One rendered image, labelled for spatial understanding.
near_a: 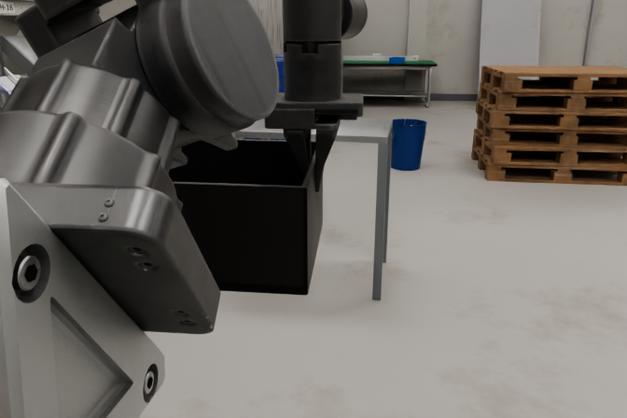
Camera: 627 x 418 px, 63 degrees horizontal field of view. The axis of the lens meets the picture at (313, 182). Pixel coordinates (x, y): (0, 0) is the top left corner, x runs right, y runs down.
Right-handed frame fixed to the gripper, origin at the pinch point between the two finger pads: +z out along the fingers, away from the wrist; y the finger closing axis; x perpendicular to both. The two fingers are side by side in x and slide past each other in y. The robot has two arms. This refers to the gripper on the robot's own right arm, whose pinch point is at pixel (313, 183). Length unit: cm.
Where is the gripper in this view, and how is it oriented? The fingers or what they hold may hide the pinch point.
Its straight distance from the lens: 54.5
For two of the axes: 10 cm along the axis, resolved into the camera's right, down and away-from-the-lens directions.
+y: -10.0, -0.2, 1.0
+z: 0.1, 9.5, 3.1
